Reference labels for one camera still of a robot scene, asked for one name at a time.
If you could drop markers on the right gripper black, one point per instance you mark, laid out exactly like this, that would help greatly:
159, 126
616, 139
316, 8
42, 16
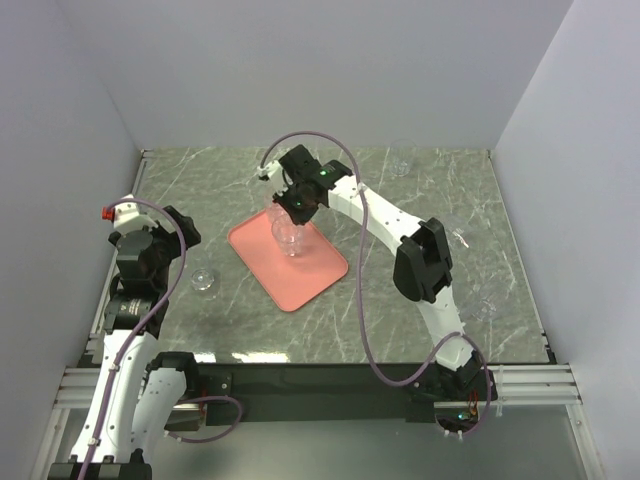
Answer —
299, 218

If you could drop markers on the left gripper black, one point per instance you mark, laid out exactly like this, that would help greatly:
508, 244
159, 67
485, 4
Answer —
173, 238

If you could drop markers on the clear glass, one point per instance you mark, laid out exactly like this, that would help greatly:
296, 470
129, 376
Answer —
203, 277
274, 211
288, 236
402, 155

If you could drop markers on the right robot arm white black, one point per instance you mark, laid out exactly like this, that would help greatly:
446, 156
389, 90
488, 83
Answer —
422, 258

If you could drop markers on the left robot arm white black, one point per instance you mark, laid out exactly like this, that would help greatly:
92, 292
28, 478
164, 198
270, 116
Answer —
134, 396

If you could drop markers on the salmon pink plastic tray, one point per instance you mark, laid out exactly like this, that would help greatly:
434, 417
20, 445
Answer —
290, 281

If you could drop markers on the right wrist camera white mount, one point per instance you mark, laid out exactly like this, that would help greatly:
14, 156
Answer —
273, 172

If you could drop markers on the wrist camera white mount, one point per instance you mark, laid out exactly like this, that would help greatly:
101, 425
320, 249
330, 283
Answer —
273, 172
127, 217

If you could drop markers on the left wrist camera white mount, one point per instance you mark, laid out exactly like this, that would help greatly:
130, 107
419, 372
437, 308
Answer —
127, 217

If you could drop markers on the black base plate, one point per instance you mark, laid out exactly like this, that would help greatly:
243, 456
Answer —
283, 392

